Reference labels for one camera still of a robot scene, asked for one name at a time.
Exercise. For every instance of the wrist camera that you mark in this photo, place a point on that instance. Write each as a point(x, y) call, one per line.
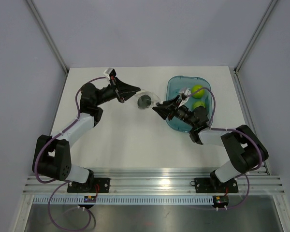
point(109, 74)
point(184, 95)

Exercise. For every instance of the yellow-green bumpy fruit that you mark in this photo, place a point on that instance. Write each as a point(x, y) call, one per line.
point(198, 104)

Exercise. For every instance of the white slotted cable duct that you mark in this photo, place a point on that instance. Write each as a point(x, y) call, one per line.
point(126, 200)

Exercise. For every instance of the right aluminium frame post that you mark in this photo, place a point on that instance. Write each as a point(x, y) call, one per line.
point(255, 35)

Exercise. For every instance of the green apple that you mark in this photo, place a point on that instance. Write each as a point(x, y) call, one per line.
point(197, 91)

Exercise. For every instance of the aluminium mounting rail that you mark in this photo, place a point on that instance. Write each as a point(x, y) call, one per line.
point(177, 181)

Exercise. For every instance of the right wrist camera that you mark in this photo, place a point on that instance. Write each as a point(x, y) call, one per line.
point(184, 95)

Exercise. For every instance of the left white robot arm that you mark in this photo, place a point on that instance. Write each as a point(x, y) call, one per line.
point(52, 157)

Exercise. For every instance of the left small circuit board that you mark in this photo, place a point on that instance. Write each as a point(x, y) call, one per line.
point(89, 199)

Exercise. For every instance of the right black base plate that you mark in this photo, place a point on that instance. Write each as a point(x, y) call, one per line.
point(203, 184)

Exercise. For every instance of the dark green avocado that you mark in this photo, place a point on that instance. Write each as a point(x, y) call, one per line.
point(144, 102)

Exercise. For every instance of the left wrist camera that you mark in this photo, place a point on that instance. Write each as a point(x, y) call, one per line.
point(109, 74)

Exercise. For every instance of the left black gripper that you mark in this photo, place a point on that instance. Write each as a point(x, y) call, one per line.
point(124, 91)

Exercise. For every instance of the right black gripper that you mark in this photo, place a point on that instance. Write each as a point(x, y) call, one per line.
point(164, 111)

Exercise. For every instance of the left aluminium frame post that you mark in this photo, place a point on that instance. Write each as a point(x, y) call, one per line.
point(47, 36)

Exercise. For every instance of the small circuit board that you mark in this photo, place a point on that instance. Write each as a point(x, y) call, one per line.
point(89, 199)
point(221, 201)

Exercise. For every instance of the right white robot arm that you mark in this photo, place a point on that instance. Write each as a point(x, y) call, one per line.
point(245, 151)

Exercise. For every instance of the clear zip top bag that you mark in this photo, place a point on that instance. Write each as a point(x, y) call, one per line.
point(155, 98)

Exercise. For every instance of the right small circuit board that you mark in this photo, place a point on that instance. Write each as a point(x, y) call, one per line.
point(221, 201)

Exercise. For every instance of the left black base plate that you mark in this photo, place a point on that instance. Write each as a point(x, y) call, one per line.
point(104, 184)

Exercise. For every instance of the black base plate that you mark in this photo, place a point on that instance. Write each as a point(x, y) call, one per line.
point(203, 184)
point(104, 184)

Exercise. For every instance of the aluminium frame post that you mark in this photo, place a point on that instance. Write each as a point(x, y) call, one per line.
point(255, 35)
point(47, 36)

